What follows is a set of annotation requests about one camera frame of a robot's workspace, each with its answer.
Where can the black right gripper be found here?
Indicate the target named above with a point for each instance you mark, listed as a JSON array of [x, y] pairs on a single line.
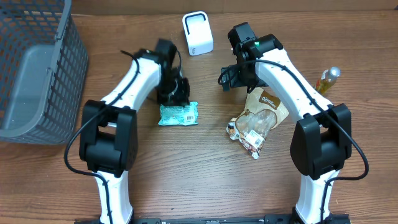
[[233, 79]]

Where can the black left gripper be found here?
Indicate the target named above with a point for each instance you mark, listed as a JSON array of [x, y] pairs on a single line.
[[173, 98]]

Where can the green wet wipes pack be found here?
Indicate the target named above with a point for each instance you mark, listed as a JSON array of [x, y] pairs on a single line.
[[179, 115]]

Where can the beige snack pouch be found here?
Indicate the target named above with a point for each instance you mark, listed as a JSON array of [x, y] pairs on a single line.
[[262, 113]]

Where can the yellow liquid plastic bottle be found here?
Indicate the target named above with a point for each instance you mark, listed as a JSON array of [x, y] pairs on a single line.
[[327, 80]]

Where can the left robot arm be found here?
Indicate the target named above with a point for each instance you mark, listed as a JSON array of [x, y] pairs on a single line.
[[108, 135]]

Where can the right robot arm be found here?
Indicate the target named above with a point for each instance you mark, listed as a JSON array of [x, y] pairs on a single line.
[[320, 144]]

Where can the white barcode scanner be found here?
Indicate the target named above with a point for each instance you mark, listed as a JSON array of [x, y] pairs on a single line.
[[198, 33]]

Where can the grey plastic basket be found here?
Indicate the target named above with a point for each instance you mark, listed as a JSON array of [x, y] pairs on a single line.
[[43, 69]]

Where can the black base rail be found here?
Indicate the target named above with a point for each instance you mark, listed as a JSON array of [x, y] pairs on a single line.
[[267, 219]]

